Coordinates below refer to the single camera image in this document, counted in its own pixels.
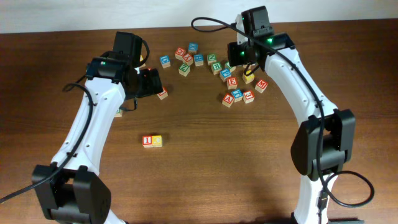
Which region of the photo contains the green block R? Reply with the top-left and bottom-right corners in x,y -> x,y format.
211,62 -> 222,75

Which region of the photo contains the red block A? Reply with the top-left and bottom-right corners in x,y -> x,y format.
222,93 -> 234,108

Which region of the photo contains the red block I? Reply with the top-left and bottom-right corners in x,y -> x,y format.
142,136 -> 153,148

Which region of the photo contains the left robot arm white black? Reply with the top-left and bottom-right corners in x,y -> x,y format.
32,52 -> 163,223

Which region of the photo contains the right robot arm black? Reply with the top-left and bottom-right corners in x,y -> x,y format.
228,32 -> 355,223

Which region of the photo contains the red block K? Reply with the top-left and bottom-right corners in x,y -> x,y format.
157,86 -> 168,100

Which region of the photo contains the green block V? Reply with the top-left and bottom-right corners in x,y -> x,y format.
224,62 -> 236,72

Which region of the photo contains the blue block P right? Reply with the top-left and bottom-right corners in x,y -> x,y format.
220,68 -> 231,82

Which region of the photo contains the blue block D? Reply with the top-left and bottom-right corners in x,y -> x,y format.
160,55 -> 171,68

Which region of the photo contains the green block N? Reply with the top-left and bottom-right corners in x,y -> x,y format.
207,54 -> 217,65

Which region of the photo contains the red block E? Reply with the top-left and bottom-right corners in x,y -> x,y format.
226,77 -> 238,90

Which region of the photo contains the green block Z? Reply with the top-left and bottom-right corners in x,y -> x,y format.
178,63 -> 190,77

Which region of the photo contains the red block M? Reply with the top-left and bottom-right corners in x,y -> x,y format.
255,80 -> 268,93

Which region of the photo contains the green block B right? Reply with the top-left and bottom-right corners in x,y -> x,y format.
114,109 -> 123,117

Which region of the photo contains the blue block bottom right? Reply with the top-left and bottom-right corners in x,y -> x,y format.
231,89 -> 243,103

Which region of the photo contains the red block C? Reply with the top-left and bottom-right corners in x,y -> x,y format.
175,47 -> 186,60

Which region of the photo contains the blue block H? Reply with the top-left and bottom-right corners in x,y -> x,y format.
193,54 -> 204,67

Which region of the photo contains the red block 3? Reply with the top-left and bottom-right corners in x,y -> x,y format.
243,90 -> 255,103

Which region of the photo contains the blue block X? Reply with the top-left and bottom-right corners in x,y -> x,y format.
188,42 -> 198,55

